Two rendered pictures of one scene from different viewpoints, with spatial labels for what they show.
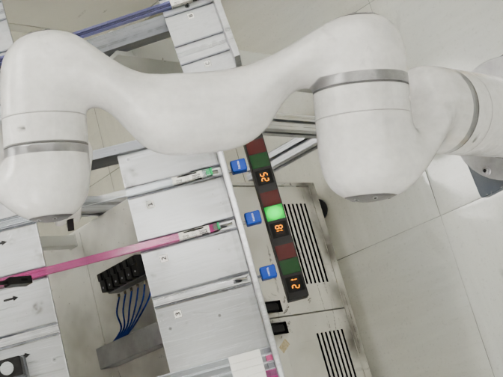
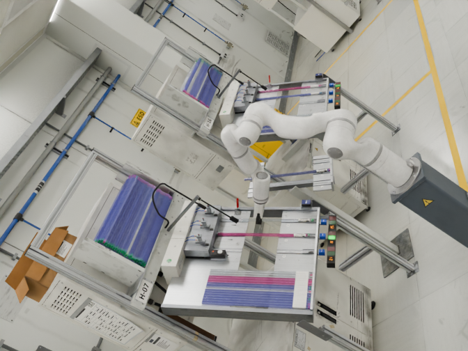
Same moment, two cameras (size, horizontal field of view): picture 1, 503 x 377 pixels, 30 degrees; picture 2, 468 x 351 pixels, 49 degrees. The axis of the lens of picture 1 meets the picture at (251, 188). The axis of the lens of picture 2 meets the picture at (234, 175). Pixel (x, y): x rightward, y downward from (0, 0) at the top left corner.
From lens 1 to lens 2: 1.51 m
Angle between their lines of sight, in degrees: 41
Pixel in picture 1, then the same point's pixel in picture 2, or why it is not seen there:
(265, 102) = (310, 122)
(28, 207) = (239, 134)
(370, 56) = (342, 115)
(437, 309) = (409, 340)
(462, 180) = (430, 284)
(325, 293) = (360, 325)
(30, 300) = (236, 241)
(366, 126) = (335, 129)
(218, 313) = (298, 259)
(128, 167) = (285, 214)
